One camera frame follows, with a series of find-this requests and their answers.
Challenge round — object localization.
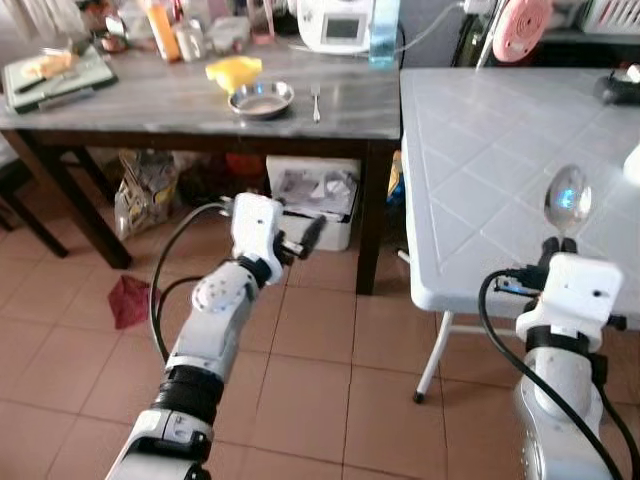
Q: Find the steel spoon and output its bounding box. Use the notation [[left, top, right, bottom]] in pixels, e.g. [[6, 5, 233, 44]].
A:
[[543, 163, 593, 251]]

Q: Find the white plastic storage box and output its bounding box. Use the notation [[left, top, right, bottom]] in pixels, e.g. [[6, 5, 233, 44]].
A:
[[267, 157, 361, 251]]

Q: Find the white plastic folding table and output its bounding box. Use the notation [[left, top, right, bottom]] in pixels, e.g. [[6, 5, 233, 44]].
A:
[[400, 68, 640, 404]]

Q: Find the round steel plate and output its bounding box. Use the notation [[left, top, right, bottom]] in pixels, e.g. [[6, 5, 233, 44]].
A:
[[228, 80, 296, 121]]

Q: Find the printed plastic bag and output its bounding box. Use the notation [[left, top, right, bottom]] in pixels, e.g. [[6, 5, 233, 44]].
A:
[[113, 150, 181, 241]]

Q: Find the yellow plastic bowl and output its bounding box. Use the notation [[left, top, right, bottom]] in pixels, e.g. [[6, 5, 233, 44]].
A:
[[205, 57, 263, 93]]

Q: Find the flat black device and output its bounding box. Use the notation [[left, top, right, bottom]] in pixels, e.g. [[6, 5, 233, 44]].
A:
[[593, 72, 640, 106]]

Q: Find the red cloth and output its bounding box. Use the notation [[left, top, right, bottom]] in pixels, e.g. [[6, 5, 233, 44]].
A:
[[108, 275, 151, 331]]

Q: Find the grey wooden table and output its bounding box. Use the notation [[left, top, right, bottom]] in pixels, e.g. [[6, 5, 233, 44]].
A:
[[0, 45, 401, 296]]

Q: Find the small clear lidded container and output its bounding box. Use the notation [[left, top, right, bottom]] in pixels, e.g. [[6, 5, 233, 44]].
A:
[[210, 17, 251, 53]]

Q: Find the white kitchen food processor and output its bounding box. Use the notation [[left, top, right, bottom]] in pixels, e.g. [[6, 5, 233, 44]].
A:
[[297, 0, 376, 54]]

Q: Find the white ceramic mug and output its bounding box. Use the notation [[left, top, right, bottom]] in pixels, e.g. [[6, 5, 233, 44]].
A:
[[175, 22, 206, 61]]

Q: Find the clear water bottle blue cap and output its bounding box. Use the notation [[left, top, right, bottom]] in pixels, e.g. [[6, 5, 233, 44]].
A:
[[368, 0, 401, 69]]

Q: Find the orange sauce squeeze bottle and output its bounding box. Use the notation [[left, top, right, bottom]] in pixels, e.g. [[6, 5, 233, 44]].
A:
[[145, 0, 181, 63]]

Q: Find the pink round fan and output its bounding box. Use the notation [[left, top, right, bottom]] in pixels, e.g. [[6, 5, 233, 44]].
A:
[[492, 0, 553, 63]]

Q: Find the white slatted basket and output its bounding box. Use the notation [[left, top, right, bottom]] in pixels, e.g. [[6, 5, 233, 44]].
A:
[[580, 0, 640, 36]]

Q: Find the dark green tray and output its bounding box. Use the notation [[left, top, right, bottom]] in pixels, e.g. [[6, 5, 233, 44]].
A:
[[2, 48, 119, 113]]

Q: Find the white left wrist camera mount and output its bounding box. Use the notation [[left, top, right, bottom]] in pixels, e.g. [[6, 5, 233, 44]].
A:
[[230, 193, 286, 263]]

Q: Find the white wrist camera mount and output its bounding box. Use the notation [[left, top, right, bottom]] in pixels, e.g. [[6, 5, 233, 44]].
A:
[[518, 253, 626, 346], [230, 193, 286, 263]]

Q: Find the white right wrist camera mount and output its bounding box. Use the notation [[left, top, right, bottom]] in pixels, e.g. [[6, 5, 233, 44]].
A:
[[518, 253, 626, 346]]

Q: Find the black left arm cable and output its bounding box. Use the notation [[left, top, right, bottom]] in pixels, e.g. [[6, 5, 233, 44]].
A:
[[148, 202, 236, 363]]

